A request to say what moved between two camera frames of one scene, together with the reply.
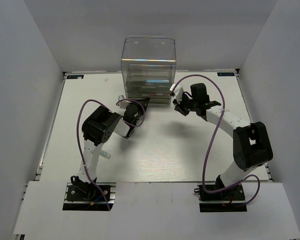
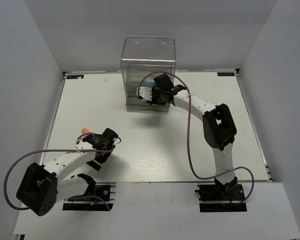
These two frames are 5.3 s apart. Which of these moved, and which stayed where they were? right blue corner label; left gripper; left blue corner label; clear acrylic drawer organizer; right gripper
Moved: left gripper; right gripper
Stayed: right blue corner label; clear acrylic drawer organizer; left blue corner label
